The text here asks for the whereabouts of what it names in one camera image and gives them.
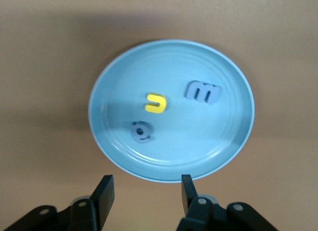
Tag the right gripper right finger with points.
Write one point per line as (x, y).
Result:
(186, 191)

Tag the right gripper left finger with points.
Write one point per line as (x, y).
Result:
(106, 193)

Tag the blue foam letter a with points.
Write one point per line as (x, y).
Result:
(137, 136)

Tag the yellow foam letter u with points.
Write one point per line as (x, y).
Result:
(162, 105)

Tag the blue lowercase foam letter m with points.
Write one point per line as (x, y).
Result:
(192, 92)

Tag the blue plate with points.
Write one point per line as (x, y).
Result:
(198, 141)

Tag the brown table cover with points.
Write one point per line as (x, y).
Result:
(49, 67)

